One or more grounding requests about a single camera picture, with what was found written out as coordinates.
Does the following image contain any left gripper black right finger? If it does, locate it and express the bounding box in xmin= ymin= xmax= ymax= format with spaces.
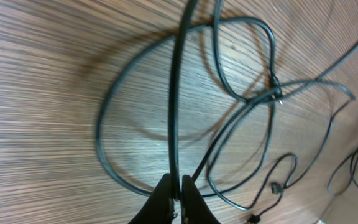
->
xmin=181 ymin=175 xmax=219 ymax=224

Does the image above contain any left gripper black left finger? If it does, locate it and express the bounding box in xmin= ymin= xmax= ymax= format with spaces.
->
xmin=129 ymin=174 xmax=174 ymax=224

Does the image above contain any black USB cable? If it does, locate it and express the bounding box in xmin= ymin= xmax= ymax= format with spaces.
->
xmin=326 ymin=132 xmax=358 ymax=198
xmin=95 ymin=0 xmax=284 ymax=200
xmin=191 ymin=0 xmax=358 ymax=224

